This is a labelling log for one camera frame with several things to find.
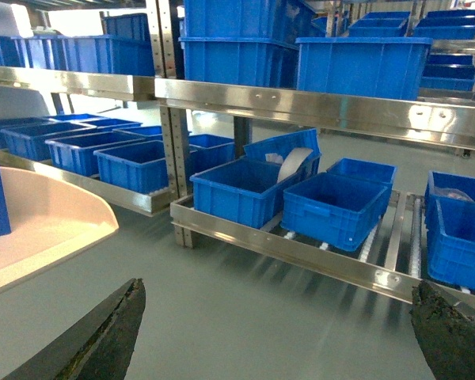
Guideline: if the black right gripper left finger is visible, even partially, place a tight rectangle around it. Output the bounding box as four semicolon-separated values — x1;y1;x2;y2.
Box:
5;279;146;379

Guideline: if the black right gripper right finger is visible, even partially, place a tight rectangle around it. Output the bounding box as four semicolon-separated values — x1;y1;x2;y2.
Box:
410;280;475;379

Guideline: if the beige plastic dustpan tray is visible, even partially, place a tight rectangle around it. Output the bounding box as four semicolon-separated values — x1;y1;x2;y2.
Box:
0;167;119;294

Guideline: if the stainless steel shelf rack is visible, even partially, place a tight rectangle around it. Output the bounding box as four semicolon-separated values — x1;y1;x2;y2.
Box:
154;0;475;308

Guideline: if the left stainless shelf rack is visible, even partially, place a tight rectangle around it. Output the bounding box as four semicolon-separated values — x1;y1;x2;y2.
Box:
0;66;172;216

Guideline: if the large blue bin upper shelf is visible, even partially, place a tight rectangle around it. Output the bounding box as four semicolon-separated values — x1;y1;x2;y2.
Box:
296;37;433;101

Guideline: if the blue bin front right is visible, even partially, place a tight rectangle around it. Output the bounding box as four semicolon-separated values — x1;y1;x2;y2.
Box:
426;197;475;291

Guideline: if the blue bin behind right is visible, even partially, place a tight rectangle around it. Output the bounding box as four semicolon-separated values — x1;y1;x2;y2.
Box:
424;170;475;222

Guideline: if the blue bin front middle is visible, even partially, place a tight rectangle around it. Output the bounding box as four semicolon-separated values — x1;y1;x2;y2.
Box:
280;173;390;252

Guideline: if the blue bin left rack front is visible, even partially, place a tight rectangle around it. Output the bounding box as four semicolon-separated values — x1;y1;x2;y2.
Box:
93;140;169;194

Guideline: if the blue bin behind middle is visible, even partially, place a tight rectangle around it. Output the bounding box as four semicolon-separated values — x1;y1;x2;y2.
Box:
326;158;397;199

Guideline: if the blue bin front left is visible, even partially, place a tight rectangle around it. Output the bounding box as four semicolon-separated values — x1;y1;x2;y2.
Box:
190;158;302;229

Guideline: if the grey tape roll strip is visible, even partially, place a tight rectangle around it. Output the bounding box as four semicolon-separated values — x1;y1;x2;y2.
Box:
277;147;313;183

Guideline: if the tilted blue bin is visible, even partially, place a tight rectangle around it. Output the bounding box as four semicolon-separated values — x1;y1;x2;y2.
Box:
244;128;321;179

